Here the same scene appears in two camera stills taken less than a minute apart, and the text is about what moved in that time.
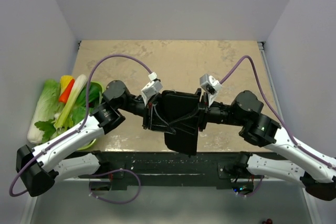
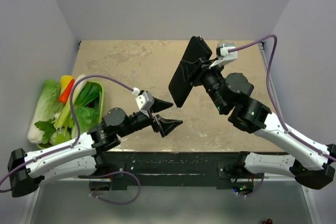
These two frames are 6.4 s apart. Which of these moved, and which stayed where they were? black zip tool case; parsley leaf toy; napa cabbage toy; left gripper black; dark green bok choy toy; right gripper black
Moved: right gripper black; black zip tool case
Stayed: parsley leaf toy; left gripper black; napa cabbage toy; dark green bok choy toy
